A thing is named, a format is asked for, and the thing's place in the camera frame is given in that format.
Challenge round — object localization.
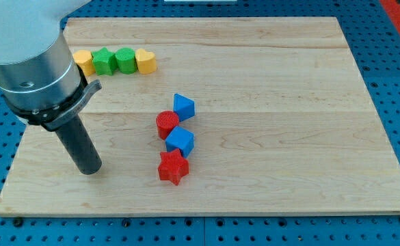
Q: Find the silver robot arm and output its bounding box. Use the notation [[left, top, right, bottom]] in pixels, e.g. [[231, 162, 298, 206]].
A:
[[0, 0, 101, 131]]

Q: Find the blue triangle block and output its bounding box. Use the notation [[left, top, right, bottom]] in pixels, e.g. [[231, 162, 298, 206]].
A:
[[173, 94, 196, 122]]

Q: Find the wooden board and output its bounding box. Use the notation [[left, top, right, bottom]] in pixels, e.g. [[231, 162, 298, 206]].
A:
[[0, 17, 400, 217]]

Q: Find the blue cube block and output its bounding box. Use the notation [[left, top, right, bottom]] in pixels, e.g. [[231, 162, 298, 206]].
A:
[[165, 126, 194, 158]]

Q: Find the red cylinder block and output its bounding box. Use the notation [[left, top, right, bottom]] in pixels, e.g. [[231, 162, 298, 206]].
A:
[[155, 111, 179, 140]]

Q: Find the red star block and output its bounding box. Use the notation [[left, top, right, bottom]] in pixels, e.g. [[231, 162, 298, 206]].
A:
[[157, 148, 189, 186]]

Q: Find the yellow heart block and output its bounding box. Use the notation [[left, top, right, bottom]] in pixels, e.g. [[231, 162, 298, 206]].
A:
[[135, 49, 157, 74]]

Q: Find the green cylinder block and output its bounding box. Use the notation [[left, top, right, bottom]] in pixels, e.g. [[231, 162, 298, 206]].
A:
[[115, 47, 137, 74]]

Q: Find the green star block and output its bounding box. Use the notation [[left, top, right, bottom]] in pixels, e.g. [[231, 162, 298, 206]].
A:
[[91, 47, 118, 76]]

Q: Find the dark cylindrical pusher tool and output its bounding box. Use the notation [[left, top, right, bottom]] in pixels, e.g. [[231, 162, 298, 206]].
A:
[[55, 115, 102, 175]]

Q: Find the yellow cylinder block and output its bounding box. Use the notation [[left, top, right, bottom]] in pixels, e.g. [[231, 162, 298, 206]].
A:
[[72, 50, 96, 76]]

